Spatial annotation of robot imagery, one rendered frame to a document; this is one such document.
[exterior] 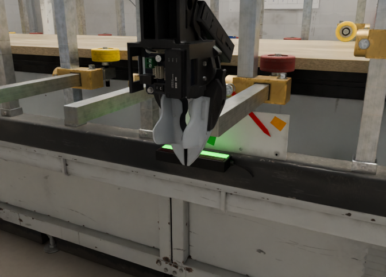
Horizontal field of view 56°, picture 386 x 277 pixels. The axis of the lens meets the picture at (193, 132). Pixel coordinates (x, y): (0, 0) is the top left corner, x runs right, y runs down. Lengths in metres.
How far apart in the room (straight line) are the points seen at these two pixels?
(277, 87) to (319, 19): 7.13
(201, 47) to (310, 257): 0.93
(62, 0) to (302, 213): 0.78
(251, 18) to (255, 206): 0.43
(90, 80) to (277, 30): 7.13
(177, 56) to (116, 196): 1.10
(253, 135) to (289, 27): 7.18
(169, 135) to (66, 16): 0.65
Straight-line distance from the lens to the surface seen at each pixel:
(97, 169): 1.10
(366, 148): 0.77
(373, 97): 0.75
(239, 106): 0.58
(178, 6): 0.36
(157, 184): 0.99
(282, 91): 0.75
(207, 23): 0.42
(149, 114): 0.90
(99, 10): 9.72
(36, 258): 1.79
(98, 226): 1.54
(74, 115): 0.63
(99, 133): 0.99
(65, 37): 1.03
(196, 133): 0.41
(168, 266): 1.38
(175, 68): 0.36
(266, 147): 0.79
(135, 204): 1.37
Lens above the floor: 0.99
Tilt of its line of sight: 17 degrees down
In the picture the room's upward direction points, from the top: straight up
